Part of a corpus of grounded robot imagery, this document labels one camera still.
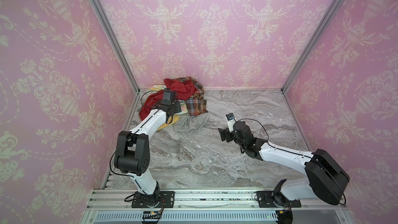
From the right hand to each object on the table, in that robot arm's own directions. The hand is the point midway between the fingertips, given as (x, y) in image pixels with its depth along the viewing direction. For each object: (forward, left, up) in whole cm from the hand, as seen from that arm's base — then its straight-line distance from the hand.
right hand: (226, 125), depth 87 cm
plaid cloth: (+20, +17, -4) cm, 26 cm away
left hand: (+14, +28, +2) cm, 32 cm away
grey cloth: (+9, +22, -9) cm, 26 cm away
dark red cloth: (+25, +25, +4) cm, 35 cm away
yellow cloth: (+14, +32, -10) cm, 36 cm away
